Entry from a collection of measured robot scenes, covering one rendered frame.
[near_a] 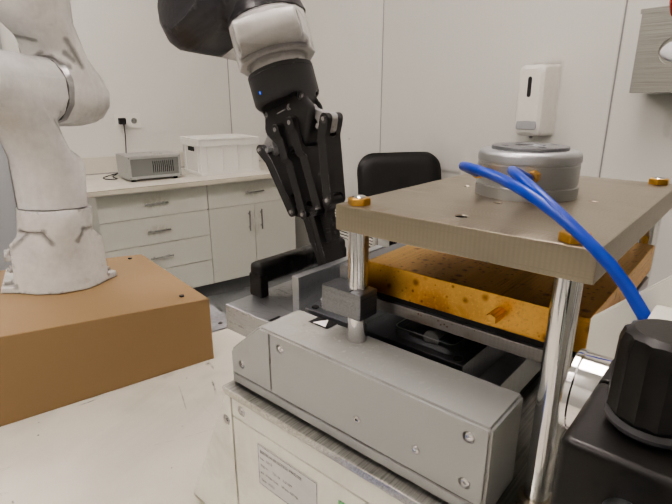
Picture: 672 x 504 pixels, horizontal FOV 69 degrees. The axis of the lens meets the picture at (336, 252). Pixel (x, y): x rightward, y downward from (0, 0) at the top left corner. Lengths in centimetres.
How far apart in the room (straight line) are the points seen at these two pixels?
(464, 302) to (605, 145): 172
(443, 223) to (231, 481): 35
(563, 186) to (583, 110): 168
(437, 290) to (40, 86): 72
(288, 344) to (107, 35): 309
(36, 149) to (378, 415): 72
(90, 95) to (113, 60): 240
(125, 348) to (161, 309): 8
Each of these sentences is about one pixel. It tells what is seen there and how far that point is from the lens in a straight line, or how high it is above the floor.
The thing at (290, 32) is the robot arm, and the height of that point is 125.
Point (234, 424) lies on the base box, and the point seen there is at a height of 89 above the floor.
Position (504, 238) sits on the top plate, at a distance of 30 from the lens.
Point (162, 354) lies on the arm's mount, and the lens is 87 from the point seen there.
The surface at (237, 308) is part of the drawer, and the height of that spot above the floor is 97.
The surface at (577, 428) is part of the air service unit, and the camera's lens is 18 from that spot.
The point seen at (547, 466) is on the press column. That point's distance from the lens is 36.
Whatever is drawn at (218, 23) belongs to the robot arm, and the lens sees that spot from 63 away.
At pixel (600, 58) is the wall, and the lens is 208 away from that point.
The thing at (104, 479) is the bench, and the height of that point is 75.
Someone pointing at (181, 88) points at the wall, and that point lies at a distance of 350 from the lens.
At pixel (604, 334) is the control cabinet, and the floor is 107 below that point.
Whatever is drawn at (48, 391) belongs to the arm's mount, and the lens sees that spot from 84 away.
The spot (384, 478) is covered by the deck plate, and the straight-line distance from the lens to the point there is 38.
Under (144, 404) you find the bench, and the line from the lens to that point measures 82.
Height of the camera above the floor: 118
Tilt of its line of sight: 17 degrees down
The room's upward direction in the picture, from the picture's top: straight up
